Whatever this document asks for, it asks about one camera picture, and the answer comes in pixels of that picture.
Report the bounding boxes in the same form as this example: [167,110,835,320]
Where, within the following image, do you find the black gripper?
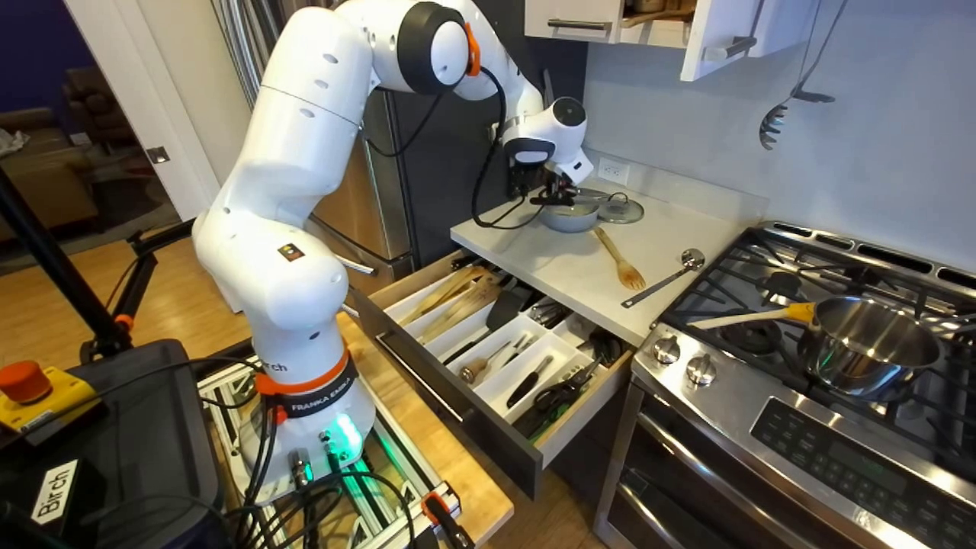
[509,162,583,210]

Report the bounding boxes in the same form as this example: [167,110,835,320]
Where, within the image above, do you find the gray bowl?
[541,189,615,239]

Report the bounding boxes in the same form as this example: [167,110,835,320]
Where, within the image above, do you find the wooden drawer with gray front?
[349,246,641,500]

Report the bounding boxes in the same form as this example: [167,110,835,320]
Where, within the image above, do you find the round glass pot lid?
[596,189,648,230]

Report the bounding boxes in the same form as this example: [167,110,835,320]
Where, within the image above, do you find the wooden spoon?
[592,223,648,294]

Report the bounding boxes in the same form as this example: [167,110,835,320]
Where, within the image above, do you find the black plastic spatula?
[482,282,541,335]

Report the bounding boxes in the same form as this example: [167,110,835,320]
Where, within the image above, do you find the metal ladle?
[615,245,707,312]

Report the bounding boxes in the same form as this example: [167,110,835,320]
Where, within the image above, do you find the light wooden spatula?
[402,266,482,327]
[419,279,507,344]
[409,260,498,313]

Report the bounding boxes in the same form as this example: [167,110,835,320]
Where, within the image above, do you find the stainless steel refrigerator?
[311,81,573,282]

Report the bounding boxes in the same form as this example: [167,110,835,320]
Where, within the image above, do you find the white plastic cutlery tray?
[382,263,624,434]

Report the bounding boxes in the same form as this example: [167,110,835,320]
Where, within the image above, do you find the stainless steel gas stove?
[592,223,976,549]

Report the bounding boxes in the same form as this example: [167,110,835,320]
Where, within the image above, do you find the stainless steel pot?
[800,294,945,403]

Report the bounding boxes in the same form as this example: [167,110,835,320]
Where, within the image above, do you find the white door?
[65,0,256,223]

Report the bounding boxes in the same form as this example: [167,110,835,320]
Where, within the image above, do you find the black controller box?
[0,338,231,549]

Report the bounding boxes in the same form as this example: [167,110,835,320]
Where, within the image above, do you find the black tripod stand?
[0,164,164,361]

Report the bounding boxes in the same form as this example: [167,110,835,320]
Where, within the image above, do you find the brown couch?
[0,102,109,245]

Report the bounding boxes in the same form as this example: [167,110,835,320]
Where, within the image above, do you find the red and yellow emergency stop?
[0,358,102,441]

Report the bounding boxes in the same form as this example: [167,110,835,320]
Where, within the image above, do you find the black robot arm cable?
[364,61,559,235]

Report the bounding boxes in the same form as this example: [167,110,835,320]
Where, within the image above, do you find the black handled peeler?
[498,329,541,372]

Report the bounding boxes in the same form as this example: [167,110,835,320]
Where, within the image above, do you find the wooden handled awl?
[456,338,511,387]

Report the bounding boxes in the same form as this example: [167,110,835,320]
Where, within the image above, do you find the small black handled knife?
[504,352,559,412]

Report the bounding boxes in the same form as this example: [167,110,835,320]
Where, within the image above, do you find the white wall cabinet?
[522,0,847,87]

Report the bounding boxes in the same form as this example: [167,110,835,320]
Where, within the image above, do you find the yellow spatula with white handle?
[684,299,823,335]

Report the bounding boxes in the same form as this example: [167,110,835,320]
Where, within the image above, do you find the bundle of black base cables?
[194,390,482,549]

